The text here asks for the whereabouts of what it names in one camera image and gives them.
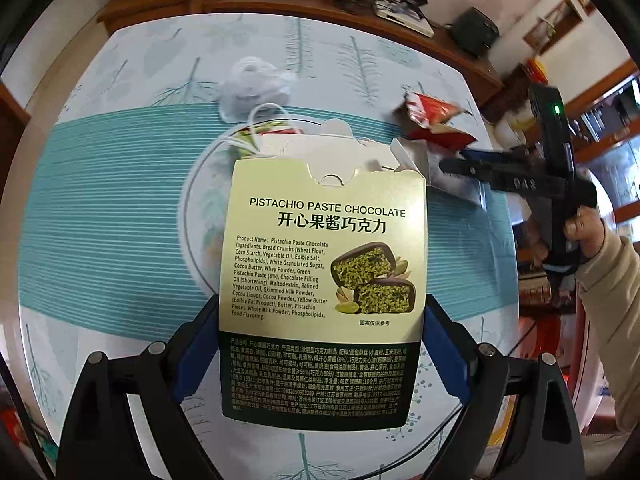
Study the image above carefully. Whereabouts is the wooden tv cabinet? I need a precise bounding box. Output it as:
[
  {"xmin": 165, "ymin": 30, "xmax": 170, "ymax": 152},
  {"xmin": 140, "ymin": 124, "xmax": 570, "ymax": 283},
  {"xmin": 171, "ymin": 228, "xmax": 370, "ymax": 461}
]
[{"xmin": 96, "ymin": 0, "xmax": 502, "ymax": 105}]

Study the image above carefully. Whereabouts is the white set-top box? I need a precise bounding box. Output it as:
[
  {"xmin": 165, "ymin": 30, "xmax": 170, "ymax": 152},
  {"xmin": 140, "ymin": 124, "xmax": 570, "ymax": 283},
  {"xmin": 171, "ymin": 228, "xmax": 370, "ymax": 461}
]
[{"xmin": 374, "ymin": 0, "xmax": 435, "ymax": 38}]

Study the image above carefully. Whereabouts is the patterned white teal tablecloth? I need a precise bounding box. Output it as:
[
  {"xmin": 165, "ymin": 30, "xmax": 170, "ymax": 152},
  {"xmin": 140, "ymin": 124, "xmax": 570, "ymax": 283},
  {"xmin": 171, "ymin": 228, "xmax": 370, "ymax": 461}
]
[{"xmin": 17, "ymin": 14, "xmax": 518, "ymax": 479}]

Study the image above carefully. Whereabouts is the red snack wrapper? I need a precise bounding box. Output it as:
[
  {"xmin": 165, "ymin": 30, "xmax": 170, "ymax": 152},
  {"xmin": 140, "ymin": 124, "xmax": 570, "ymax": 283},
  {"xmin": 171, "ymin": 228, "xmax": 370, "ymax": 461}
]
[{"xmin": 398, "ymin": 91, "xmax": 477, "ymax": 153}]

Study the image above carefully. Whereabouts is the fruit print snack bag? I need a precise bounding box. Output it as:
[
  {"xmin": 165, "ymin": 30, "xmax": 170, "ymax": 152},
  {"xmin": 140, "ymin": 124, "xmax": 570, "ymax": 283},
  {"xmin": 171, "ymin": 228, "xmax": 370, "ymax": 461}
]
[{"xmin": 222, "ymin": 102, "xmax": 303, "ymax": 155}]

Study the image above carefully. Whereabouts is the crumpled white tissue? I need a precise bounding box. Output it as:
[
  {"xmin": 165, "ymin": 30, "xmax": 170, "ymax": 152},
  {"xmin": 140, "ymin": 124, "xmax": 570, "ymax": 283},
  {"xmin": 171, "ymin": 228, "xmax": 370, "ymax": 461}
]
[{"xmin": 218, "ymin": 56, "xmax": 298, "ymax": 124}]

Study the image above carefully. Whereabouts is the person right hand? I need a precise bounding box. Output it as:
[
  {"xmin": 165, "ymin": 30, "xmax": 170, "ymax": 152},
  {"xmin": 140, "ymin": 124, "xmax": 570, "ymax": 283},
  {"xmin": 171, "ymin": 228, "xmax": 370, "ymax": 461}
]
[{"xmin": 564, "ymin": 206, "xmax": 605, "ymax": 259}]

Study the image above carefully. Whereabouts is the beige sleeve right forearm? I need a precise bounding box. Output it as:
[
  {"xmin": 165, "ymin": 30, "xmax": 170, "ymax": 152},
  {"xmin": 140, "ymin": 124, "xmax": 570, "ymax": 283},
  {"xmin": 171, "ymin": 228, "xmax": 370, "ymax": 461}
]
[{"xmin": 576, "ymin": 230, "xmax": 639, "ymax": 430}]

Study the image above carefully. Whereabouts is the pistachio chocolate box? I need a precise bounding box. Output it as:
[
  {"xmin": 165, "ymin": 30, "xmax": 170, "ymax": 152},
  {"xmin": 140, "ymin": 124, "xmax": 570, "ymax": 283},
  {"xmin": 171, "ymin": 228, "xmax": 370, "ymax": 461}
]
[{"xmin": 218, "ymin": 157, "xmax": 427, "ymax": 431}]

